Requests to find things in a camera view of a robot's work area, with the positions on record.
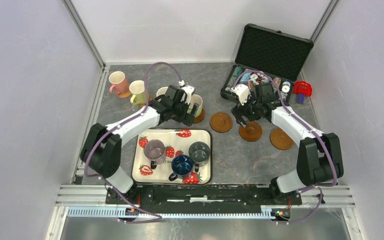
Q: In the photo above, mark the grey mug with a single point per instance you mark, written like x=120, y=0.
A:
x=199, y=152

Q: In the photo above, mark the dark wooden coaster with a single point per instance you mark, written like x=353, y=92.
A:
x=280, y=140
x=221, y=122
x=200, y=117
x=252, y=132

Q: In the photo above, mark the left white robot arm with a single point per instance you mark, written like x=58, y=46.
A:
x=101, y=150

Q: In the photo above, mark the pale pink mug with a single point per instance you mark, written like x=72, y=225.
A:
x=161, y=91

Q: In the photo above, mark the dark blue mug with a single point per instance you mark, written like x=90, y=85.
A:
x=182, y=166

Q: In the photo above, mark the small light wooden coaster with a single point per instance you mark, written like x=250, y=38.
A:
x=149, y=99

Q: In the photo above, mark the purple mug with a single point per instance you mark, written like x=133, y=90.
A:
x=154, y=151

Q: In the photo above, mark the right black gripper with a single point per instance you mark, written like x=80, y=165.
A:
x=239, y=110

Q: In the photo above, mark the red and purple toy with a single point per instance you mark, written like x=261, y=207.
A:
x=303, y=90

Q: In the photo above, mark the yellow mug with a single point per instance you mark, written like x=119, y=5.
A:
x=139, y=96

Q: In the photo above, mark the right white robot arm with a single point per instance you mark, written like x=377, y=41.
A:
x=319, y=161

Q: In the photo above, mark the strawberry pattern tray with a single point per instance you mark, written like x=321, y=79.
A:
x=173, y=156

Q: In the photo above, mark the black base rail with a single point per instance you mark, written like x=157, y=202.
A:
x=208, y=199

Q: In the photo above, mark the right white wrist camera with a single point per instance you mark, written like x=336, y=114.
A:
x=243, y=93

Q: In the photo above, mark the light green mug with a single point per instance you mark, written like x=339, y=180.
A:
x=196, y=99

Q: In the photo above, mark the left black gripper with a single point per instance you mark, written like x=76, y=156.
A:
x=186, y=118

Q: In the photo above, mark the black poker chip case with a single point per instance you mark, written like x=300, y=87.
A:
x=275, y=53

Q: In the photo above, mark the light cork coaster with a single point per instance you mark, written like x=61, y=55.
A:
x=124, y=95

